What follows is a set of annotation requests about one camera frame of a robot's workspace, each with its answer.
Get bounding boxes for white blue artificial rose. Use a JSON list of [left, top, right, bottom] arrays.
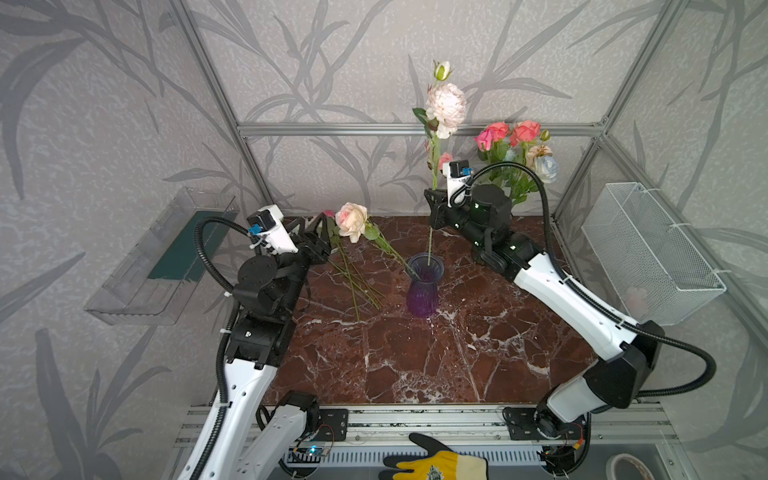
[[510, 155, 559, 205]]

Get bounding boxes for peach cream artificial flower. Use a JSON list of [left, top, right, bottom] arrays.
[[523, 130, 553, 169]]

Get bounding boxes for magenta artificial rose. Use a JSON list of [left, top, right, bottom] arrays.
[[474, 128, 494, 162]]

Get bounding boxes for red pink artificial rose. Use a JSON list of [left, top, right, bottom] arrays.
[[510, 120, 541, 166]]

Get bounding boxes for purple glass vase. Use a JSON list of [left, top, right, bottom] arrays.
[[406, 253, 445, 318]]

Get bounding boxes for large cream pink rose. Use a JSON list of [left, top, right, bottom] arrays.
[[334, 202, 418, 279]]

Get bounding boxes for light pink artificial rose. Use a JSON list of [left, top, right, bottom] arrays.
[[438, 152, 454, 173]]

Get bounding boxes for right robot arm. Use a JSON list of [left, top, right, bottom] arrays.
[[424, 185, 717, 439]]

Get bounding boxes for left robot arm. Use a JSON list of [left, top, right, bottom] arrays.
[[179, 209, 332, 479]]

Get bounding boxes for white artificial rose bunch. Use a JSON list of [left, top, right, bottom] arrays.
[[322, 210, 384, 321]]

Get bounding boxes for green circuit board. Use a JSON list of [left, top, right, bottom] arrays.
[[289, 444, 333, 464]]

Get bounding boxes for yellow black work glove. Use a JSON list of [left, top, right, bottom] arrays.
[[378, 433, 488, 480]]

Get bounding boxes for roll of white tape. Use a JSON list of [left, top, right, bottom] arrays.
[[605, 453, 655, 480]]

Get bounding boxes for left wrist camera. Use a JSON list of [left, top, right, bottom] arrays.
[[247, 204, 298, 255]]

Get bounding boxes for clear plastic wall shelf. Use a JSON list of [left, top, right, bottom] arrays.
[[84, 187, 239, 326]]

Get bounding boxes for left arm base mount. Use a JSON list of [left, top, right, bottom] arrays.
[[303, 408, 349, 442]]

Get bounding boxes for white wire mesh basket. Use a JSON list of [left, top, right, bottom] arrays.
[[582, 182, 727, 326]]

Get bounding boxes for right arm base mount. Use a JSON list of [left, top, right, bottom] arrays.
[[502, 406, 589, 442]]

